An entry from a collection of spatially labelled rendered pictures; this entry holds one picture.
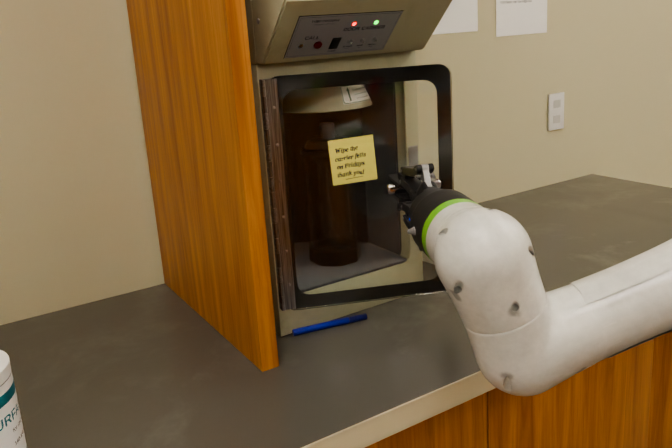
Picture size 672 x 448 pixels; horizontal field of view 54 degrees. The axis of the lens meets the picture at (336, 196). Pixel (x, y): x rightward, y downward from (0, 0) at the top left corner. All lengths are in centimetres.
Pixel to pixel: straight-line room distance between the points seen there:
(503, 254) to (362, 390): 38
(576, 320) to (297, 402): 42
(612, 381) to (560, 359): 61
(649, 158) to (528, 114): 67
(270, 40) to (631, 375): 93
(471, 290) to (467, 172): 124
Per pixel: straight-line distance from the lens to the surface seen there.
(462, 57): 190
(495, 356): 78
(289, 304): 116
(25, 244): 146
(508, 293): 73
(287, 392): 103
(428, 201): 85
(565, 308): 80
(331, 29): 105
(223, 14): 97
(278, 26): 100
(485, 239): 72
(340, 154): 109
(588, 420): 138
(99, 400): 110
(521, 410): 122
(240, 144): 97
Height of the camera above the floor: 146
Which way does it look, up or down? 14 degrees down
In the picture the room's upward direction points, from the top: 4 degrees counter-clockwise
